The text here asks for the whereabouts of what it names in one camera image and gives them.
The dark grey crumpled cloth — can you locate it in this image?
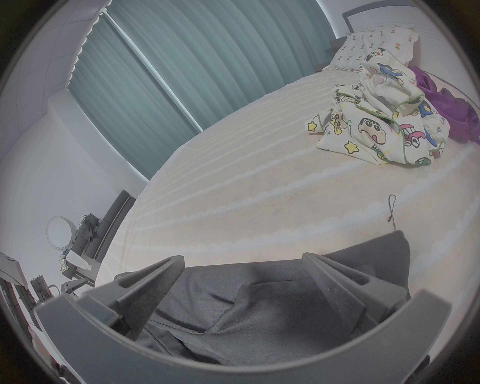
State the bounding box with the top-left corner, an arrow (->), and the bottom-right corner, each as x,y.
74,214 -> 99,241

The white printed pyjama top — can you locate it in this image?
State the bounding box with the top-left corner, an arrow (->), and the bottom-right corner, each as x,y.
307,47 -> 451,166

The white printed pillow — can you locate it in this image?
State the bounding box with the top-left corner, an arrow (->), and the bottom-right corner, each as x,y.
322,25 -> 420,72

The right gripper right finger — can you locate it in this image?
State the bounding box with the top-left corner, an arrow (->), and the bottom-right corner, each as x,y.
302,252 -> 410,335

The purple garment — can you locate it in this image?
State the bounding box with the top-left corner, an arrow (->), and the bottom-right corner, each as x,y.
410,65 -> 480,143

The black chest of drawers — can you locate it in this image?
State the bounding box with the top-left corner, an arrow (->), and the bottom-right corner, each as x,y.
60,190 -> 136,289

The blue-green curtain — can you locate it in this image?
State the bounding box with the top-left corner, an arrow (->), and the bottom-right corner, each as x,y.
105,0 -> 338,132
67,15 -> 203,181

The white round mirror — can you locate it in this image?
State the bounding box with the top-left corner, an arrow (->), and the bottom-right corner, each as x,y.
47,215 -> 73,249

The bed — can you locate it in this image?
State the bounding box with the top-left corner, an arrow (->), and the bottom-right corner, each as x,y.
95,0 -> 480,368

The black T-shirt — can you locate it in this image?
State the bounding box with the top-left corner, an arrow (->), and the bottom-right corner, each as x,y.
137,194 -> 411,366

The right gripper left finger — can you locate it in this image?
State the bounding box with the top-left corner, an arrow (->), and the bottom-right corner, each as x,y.
77,255 -> 185,341

